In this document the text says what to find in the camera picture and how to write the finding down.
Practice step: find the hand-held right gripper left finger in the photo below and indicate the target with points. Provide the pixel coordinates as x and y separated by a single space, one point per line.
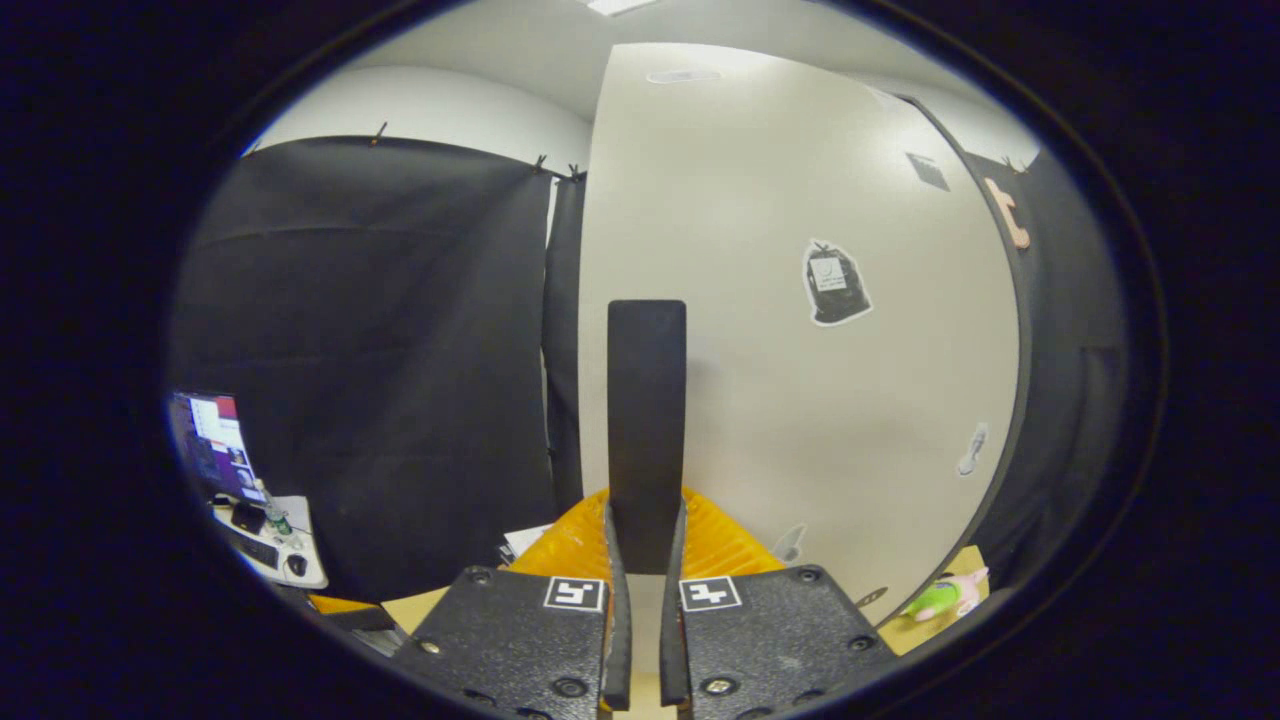
618 650

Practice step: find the ceiling light panel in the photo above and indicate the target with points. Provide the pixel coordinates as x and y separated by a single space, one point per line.
620 5

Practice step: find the black backdrop cloth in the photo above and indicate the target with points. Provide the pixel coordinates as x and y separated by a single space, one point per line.
380 350

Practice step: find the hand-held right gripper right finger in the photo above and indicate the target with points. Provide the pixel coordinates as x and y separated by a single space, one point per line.
674 650

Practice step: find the small black box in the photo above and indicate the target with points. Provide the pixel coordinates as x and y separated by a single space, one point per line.
247 517

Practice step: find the computer monitor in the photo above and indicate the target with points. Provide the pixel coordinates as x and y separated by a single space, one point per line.
215 445

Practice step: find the black computer mouse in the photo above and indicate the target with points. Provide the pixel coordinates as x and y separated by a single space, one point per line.
297 565

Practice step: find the white office desk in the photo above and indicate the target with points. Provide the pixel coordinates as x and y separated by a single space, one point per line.
310 530

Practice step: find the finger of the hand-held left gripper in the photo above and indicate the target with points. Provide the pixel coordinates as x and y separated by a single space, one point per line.
345 603

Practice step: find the beige cabinet door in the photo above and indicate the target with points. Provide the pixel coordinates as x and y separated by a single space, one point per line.
780 400

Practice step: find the green plush toy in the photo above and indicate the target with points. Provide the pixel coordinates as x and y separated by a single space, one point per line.
935 598

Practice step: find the black keyboard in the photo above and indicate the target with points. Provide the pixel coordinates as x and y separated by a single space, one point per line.
258 550

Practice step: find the small clear drink bottle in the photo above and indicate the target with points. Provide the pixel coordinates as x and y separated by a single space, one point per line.
277 518

